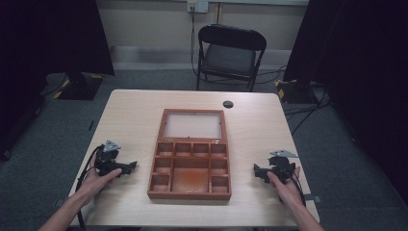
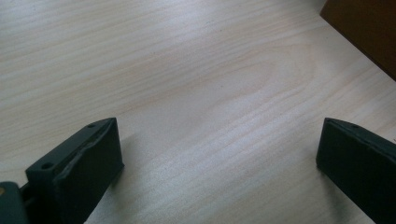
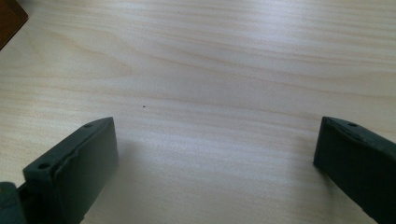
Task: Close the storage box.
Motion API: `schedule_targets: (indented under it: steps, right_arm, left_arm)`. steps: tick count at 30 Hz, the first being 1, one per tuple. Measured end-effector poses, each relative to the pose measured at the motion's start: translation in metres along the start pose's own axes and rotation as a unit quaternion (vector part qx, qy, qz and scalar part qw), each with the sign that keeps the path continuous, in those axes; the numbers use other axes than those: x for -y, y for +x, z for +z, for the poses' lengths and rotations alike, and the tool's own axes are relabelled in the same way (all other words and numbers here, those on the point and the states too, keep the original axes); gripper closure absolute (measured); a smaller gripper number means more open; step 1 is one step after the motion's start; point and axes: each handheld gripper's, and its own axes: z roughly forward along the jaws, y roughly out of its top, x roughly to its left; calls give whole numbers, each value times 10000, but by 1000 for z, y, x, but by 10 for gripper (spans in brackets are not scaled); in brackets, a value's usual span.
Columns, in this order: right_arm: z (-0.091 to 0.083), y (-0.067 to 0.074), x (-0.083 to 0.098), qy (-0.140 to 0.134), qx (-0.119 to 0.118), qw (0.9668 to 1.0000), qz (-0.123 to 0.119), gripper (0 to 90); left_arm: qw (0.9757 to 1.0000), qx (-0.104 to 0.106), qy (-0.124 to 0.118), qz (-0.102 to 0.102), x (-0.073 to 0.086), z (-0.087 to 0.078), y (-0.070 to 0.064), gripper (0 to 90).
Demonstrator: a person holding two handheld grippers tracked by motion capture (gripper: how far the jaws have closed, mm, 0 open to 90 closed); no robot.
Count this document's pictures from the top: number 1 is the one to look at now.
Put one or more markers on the person's right hand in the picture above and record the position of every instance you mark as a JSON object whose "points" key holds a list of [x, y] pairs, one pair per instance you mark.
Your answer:
{"points": [[286, 190]]}

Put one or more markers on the white wall outlet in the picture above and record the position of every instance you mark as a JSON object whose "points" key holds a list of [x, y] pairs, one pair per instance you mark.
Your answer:
{"points": [[197, 5]]}

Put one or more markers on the person's left hand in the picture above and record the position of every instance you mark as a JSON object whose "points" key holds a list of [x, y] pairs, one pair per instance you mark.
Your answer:
{"points": [[96, 183]]}

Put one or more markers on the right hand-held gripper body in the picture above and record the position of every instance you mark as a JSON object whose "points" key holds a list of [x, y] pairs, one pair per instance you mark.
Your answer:
{"points": [[282, 166]]}

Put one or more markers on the black stand base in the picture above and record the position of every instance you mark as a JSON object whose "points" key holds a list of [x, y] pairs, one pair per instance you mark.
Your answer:
{"points": [[295, 91], [78, 86]]}

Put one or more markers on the black folding chair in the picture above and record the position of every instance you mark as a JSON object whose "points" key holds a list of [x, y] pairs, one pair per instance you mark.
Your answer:
{"points": [[229, 57]]}

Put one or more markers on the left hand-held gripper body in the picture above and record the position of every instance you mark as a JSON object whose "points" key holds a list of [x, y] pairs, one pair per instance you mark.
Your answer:
{"points": [[107, 159]]}

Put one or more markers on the grey table bracket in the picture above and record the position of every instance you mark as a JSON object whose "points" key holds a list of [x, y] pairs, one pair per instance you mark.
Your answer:
{"points": [[313, 198]]}

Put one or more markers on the brown wooden compartment box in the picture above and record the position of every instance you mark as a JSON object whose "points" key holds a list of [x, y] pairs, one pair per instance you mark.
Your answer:
{"points": [[191, 160]]}

